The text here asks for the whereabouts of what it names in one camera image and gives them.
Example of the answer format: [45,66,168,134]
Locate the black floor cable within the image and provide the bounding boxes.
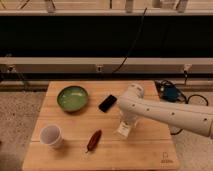
[154,79,210,136]

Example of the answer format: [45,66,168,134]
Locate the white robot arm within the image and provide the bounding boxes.
[117,83,213,139]

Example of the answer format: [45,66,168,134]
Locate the black chair base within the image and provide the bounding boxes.
[0,72,29,90]

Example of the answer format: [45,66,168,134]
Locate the black rectangular phone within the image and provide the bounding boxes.
[98,95,117,113]

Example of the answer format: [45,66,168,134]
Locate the blue device on floor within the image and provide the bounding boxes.
[162,85,179,102]

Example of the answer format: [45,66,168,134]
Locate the white paper cup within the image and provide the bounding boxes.
[39,125,63,149]

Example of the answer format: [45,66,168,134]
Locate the black hanging cable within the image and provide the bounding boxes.
[111,7,148,74]

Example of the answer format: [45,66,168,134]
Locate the green ceramic bowl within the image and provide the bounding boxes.
[57,86,89,112]

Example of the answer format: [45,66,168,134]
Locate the white labelled bottle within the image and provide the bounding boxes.
[116,122,132,138]

